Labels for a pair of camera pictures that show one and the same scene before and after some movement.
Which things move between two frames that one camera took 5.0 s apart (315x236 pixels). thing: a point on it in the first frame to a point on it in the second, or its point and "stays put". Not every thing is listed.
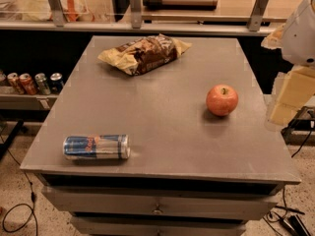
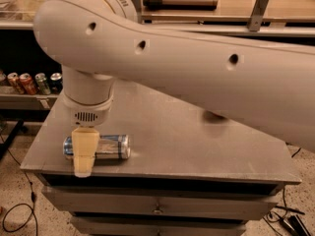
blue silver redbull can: [96, 147] stays put
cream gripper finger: [292, 90] to [89, 106]
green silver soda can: [42, 84] stays put
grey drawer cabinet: [205, 157] stays put
